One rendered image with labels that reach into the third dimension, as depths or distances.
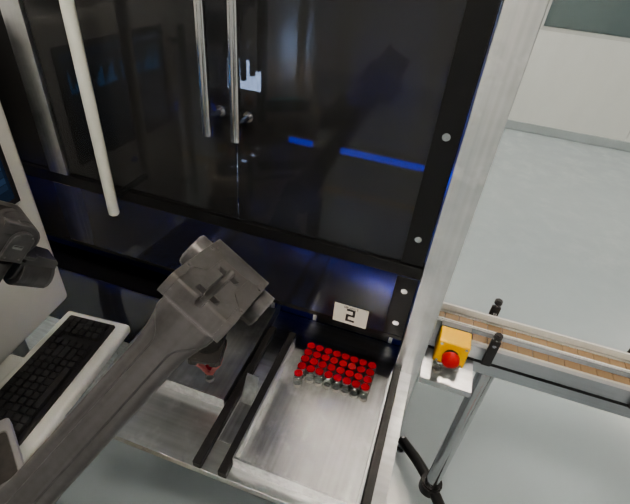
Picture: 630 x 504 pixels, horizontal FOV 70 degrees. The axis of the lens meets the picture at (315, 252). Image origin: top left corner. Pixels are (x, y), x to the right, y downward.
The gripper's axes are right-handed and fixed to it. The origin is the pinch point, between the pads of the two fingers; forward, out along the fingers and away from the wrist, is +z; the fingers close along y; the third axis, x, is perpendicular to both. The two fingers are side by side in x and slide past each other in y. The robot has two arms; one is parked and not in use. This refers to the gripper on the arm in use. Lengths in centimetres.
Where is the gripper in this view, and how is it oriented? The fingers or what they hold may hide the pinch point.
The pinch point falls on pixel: (210, 368)
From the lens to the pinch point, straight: 109.7
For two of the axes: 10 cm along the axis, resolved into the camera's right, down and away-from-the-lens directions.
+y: 0.7, -6.3, 7.8
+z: -0.9, 7.7, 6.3
